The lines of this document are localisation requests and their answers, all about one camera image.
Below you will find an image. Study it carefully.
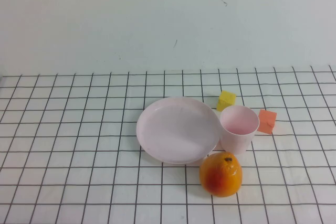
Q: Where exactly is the white black-grid tablecloth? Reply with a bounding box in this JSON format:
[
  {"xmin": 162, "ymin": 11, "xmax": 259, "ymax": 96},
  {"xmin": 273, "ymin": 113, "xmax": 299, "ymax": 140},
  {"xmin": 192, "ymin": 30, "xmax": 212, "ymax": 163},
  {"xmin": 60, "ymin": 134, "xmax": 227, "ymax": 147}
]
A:
[{"xmin": 0, "ymin": 65, "xmax": 336, "ymax": 224}]

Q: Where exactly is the orange fruit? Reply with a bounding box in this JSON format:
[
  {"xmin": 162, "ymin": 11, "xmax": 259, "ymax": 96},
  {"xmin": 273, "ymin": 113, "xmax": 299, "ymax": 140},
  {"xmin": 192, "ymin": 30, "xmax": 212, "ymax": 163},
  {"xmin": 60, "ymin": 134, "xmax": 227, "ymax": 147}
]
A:
[{"xmin": 198, "ymin": 152, "xmax": 243, "ymax": 198}]

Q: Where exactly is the yellow foam cube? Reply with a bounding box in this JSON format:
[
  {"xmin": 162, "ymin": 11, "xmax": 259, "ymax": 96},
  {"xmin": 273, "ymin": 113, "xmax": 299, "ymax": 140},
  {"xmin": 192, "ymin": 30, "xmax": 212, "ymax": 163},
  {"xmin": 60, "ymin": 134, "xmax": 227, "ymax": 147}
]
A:
[{"xmin": 216, "ymin": 90, "xmax": 237, "ymax": 112}]

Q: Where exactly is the pale pink round plate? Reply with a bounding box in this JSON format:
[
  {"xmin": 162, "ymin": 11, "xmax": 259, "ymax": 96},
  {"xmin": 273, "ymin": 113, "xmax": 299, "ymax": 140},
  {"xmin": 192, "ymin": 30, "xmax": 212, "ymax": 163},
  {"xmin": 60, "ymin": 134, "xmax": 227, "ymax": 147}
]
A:
[{"xmin": 135, "ymin": 96, "xmax": 222, "ymax": 165}]

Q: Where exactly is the pale pink plastic cup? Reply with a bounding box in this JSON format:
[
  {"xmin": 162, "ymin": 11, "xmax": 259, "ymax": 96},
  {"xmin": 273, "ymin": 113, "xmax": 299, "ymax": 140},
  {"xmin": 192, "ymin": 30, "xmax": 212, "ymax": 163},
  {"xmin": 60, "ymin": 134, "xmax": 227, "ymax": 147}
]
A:
[{"xmin": 219, "ymin": 105, "xmax": 260, "ymax": 155}]

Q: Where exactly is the orange foam cube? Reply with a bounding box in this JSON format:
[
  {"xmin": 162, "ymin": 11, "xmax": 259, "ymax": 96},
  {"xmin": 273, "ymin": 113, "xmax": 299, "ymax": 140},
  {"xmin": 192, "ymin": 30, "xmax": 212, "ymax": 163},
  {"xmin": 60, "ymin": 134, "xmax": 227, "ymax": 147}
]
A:
[{"xmin": 256, "ymin": 109, "xmax": 278, "ymax": 135}]

